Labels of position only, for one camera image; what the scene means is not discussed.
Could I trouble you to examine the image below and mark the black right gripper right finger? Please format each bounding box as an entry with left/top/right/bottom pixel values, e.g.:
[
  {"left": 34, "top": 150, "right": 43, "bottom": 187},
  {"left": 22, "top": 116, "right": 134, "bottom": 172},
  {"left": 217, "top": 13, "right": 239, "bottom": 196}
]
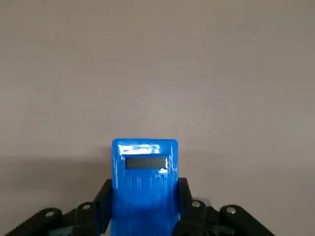
[{"left": 173, "top": 177, "right": 278, "bottom": 236}]

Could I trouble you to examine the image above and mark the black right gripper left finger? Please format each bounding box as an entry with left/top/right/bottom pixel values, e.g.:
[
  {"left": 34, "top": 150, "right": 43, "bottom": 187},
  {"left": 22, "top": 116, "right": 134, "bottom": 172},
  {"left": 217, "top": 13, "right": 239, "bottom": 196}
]
[{"left": 4, "top": 178, "right": 114, "bottom": 236}]

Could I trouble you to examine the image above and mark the blue plastic eraser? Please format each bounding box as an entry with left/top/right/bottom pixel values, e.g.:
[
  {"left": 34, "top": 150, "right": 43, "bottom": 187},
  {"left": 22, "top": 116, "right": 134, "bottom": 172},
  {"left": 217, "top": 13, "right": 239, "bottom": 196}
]
[{"left": 110, "top": 138, "right": 182, "bottom": 236}]

